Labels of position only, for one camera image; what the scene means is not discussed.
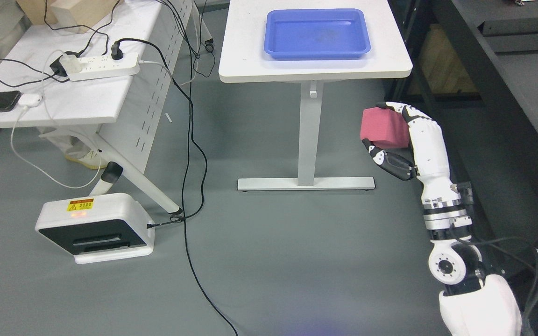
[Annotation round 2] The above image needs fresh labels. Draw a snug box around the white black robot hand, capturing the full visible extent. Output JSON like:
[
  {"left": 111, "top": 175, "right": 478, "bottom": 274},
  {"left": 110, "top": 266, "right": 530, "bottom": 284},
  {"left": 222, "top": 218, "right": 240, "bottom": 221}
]
[{"left": 361, "top": 101, "right": 457, "bottom": 206}]

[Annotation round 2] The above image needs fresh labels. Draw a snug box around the pink foam block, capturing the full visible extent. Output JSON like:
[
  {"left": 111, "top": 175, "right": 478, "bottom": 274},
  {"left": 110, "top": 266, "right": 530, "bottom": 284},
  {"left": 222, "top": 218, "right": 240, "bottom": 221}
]
[{"left": 360, "top": 107, "right": 410, "bottom": 149}]

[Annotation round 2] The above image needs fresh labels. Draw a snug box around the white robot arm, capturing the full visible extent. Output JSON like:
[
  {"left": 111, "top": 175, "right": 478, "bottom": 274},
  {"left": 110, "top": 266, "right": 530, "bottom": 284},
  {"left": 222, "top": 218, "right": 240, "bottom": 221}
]
[{"left": 423, "top": 197, "right": 522, "bottom": 336}]

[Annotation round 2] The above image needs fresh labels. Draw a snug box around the black metal shelf right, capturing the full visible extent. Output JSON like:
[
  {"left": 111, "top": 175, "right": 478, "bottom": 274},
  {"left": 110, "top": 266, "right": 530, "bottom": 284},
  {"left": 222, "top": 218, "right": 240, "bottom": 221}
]
[{"left": 387, "top": 0, "right": 538, "bottom": 336}]

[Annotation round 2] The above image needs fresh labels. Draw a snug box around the blue plastic tray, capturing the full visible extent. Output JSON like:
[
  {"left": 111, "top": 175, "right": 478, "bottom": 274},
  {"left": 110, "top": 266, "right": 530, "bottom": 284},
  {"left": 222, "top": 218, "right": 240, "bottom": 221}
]
[{"left": 263, "top": 8, "right": 372, "bottom": 60}]

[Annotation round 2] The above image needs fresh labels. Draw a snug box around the wooden block holder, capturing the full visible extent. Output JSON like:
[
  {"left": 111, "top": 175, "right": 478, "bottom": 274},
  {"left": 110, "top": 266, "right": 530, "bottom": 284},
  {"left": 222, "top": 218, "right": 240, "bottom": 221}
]
[{"left": 17, "top": 0, "right": 121, "bottom": 33}]

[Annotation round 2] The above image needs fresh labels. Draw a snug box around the white narrow table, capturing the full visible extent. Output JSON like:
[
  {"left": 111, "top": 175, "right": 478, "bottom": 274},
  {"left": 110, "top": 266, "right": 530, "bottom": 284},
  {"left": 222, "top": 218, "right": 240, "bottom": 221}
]
[{"left": 218, "top": 0, "right": 413, "bottom": 191}]

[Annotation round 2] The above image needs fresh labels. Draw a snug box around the white black floor device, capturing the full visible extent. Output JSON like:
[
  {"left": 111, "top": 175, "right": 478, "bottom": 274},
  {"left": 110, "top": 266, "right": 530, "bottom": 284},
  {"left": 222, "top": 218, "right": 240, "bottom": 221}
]
[{"left": 35, "top": 162, "right": 156, "bottom": 265}]

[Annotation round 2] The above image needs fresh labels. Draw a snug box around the white desk with panel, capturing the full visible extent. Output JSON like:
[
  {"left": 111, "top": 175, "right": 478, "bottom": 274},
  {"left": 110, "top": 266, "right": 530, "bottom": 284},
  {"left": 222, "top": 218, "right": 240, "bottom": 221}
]
[{"left": 0, "top": 0, "right": 198, "bottom": 213}]

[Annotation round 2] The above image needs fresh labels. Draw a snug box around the white power strip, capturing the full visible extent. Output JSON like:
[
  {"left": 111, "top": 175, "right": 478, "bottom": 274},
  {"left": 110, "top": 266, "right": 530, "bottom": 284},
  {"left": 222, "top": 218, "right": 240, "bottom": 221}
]
[{"left": 59, "top": 52, "right": 140, "bottom": 81}]

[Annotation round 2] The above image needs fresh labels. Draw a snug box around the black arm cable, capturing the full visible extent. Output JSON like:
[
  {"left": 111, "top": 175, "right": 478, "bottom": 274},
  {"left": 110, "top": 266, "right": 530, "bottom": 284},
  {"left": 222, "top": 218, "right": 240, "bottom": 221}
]
[{"left": 451, "top": 182, "right": 538, "bottom": 327}]

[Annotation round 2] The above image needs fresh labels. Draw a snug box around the long black power cable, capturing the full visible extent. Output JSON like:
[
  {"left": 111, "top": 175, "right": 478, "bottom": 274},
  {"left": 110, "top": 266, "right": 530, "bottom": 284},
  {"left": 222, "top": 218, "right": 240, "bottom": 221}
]
[{"left": 108, "top": 0, "right": 239, "bottom": 336}]

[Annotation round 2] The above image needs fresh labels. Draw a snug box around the white charger cable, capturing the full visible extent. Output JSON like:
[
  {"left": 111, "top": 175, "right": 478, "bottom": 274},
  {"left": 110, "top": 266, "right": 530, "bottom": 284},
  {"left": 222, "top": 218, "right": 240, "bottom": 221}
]
[{"left": 10, "top": 58, "right": 176, "bottom": 189}]

